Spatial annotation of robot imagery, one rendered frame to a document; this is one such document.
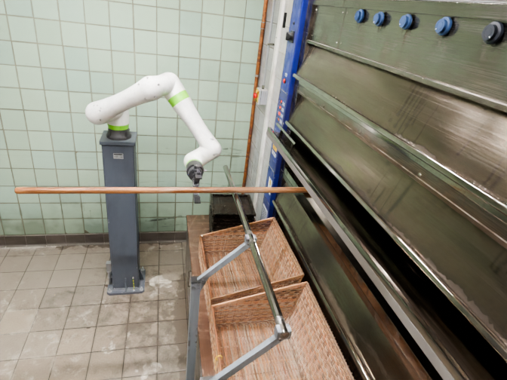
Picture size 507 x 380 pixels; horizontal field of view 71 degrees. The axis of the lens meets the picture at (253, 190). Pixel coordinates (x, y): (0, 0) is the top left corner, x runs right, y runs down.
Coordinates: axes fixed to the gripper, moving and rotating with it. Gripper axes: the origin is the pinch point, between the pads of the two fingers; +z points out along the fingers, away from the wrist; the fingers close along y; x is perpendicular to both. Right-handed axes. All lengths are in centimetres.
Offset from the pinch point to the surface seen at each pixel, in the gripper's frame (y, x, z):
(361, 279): 1, -55, 67
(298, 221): 18, -55, 3
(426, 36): -82, -57, 59
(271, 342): 7, -16, 86
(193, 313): 42, 3, 39
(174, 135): 16, 8, -123
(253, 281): 60, -35, 2
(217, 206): 39, -19, -48
